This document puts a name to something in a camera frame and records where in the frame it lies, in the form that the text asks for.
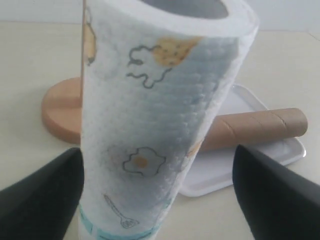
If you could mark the brown cardboard tube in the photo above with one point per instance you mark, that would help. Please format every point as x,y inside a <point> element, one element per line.
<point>246,128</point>

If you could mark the white plastic tray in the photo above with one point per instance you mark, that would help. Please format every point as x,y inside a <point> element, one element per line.
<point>218,169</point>

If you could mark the printed paper towel roll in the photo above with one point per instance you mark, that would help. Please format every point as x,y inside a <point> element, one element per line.
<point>155,74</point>

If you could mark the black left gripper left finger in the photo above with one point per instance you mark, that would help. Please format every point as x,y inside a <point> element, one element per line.
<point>41,206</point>

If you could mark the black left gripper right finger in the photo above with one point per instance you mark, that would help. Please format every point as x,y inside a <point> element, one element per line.
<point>277,203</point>

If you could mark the wooden paper towel holder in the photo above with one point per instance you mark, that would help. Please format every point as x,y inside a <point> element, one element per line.
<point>61,106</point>

